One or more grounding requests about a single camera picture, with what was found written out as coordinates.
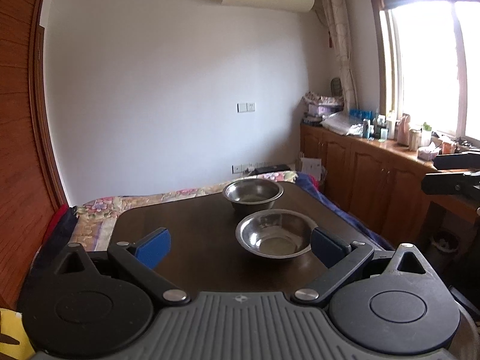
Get wall power strip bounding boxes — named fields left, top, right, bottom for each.
left=231, top=163, right=264, bottom=174

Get wooden low cabinet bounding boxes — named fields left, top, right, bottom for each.
left=300, top=124, right=479, bottom=245

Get clear plastic bag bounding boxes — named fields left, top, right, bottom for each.
left=320, top=112, right=363, bottom=137

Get red and dark folded clothes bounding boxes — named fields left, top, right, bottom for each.
left=39, top=204, right=78, bottom=255

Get pink bottle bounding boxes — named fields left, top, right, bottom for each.
left=396, top=113, right=411, bottom=146

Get stack of folded fabrics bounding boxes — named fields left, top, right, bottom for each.
left=301, top=91, right=344, bottom=125

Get white paper bag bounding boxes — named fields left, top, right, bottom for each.
left=300, top=157, right=323, bottom=181

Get blue blanket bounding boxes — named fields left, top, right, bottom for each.
left=295, top=172, right=394, bottom=251

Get patterned curtain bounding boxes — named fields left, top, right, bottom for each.
left=320, top=0, right=358, bottom=113

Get wall light switch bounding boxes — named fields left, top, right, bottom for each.
left=237, top=102, right=256, bottom=113

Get wooden louvered wardrobe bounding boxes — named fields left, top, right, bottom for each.
left=0, top=0, right=67, bottom=310

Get yellow plush toy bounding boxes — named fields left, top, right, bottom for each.
left=0, top=308, right=35, bottom=360

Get small steel bowl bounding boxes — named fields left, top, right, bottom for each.
left=222, top=179, right=284, bottom=215

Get floral bed quilt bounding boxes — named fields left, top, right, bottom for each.
left=70, top=171, right=298, bottom=251

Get medium steel bowl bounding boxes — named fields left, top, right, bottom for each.
left=235, top=209, right=317, bottom=259

